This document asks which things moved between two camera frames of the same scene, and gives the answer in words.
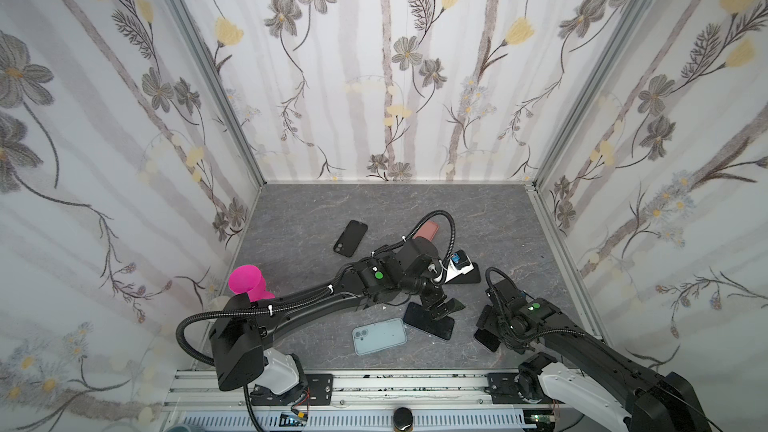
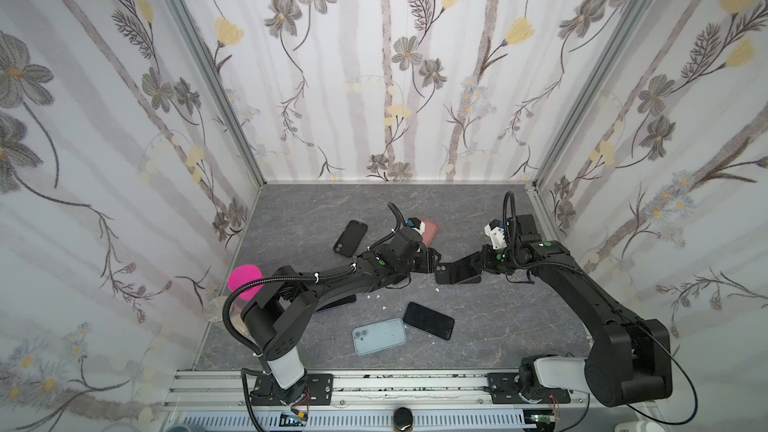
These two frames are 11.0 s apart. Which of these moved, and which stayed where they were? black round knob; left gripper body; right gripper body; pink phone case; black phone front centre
Moved: right gripper body; left gripper body
Stayed: pink phone case; black round knob; black phone front centre
